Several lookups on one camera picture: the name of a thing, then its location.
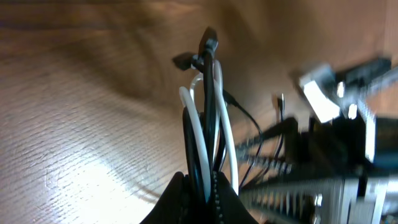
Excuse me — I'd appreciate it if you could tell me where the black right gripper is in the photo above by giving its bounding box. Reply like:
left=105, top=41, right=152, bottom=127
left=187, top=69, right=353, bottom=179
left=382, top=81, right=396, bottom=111
left=234, top=116, right=376, bottom=223

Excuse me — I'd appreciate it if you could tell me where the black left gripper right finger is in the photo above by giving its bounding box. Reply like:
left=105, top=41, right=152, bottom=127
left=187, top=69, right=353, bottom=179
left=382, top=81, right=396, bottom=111
left=211, top=171, right=258, bottom=224

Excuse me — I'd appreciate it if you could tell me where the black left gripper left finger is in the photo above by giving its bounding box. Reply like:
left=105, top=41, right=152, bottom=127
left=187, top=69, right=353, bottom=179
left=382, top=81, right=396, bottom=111
left=141, top=172, right=193, bottom=224

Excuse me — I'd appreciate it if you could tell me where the thin black USB-C cable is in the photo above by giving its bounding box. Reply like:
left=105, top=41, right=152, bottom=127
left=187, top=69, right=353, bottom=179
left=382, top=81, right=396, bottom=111
left=222, top=89, right=286, bottom=190

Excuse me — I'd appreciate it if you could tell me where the white USB cable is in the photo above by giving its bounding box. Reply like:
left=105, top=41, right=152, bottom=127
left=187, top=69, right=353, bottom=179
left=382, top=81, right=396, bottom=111
left=178, top=59, right=239, bottom=203

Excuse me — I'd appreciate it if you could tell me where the black USB-A cable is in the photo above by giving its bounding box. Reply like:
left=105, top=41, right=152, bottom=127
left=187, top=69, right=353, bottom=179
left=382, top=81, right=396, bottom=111
left=172, top=26, right=228, bottom=200

